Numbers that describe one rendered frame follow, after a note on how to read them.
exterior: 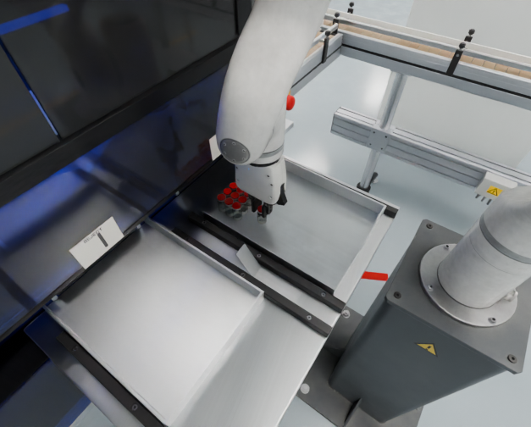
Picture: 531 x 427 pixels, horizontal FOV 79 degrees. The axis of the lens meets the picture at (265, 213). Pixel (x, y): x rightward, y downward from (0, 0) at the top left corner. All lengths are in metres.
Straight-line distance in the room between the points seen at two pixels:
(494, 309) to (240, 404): 0.52
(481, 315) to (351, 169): 1.60
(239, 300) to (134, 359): 0.21
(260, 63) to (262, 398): 0.51
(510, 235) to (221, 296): 0.50
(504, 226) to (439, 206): 1.60
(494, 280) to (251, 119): 0.50
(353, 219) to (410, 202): 1.38
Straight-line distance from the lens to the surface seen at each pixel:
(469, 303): 0.77
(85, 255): 0.63
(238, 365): 0.63
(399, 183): 2.25
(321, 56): 1.37
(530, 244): 0.62
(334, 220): 0.78
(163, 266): 0.73
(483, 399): 1.75
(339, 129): 1.75
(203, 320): 0.66
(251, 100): 0.42
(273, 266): 0.68
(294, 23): 0.43
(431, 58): 1.45
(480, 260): 0.68
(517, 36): 2.04
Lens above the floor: 1.49
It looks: 51 degrees down
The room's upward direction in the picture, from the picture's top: straight up
